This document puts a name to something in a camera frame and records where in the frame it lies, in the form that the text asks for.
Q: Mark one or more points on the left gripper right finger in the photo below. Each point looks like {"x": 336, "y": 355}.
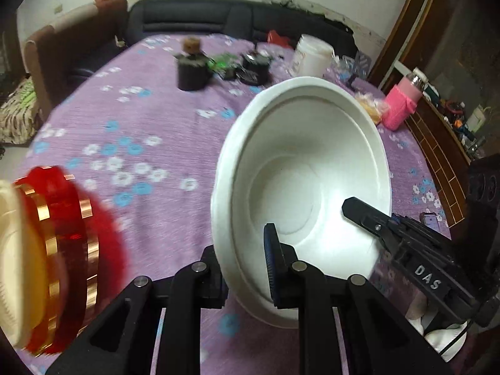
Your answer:
{"x": 345, "y": 325}

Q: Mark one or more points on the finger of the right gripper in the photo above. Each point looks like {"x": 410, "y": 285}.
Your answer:
{"x": 371, "y": 220}

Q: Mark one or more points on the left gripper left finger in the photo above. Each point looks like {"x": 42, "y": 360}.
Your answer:
{"x": 152, "y": 326}

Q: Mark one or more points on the red plate with sticker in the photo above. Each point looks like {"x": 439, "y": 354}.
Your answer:
{"x": 82, "y": 258}

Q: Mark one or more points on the white foam bowl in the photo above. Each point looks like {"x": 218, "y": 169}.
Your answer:
{"x": 294, "y": 155}
{"x": 446, "y": 342}

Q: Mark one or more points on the cream plastic bowl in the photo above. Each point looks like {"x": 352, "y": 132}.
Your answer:
{"x": 23, "y": 278}

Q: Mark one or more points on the bag of yellow food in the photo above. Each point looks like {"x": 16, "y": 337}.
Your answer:
{"x": 376, "y": 108}

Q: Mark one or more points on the pink sleeved thermos bottle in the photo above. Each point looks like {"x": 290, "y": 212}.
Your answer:
{"x": 403, "y": 98}

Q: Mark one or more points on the white plastic jar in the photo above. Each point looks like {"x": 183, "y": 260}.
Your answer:
{"x": 312, "y": 57}

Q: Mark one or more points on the green snack packet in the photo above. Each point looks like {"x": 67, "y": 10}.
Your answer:
{"x": 224, "y": 65}

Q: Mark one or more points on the purple floral tablecloth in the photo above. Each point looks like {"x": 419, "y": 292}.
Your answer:
{"x": 147, "y": 153}

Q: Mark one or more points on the black leather sofa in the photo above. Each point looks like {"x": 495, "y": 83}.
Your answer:
{"x": 240, "y": 19}

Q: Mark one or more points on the black grinder with wooden knob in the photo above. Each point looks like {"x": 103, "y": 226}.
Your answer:
{"x": 193, "y": 66}

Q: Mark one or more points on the patterned cushion seat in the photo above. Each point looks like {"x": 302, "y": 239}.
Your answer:
{"x": 20, "y": 115}

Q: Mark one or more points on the brown armchair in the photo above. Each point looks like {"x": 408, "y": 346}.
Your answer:
{"x": 65, "y": 53}

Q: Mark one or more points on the black round device with wires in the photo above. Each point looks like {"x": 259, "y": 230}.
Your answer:
{"x": 254, "y": 69}

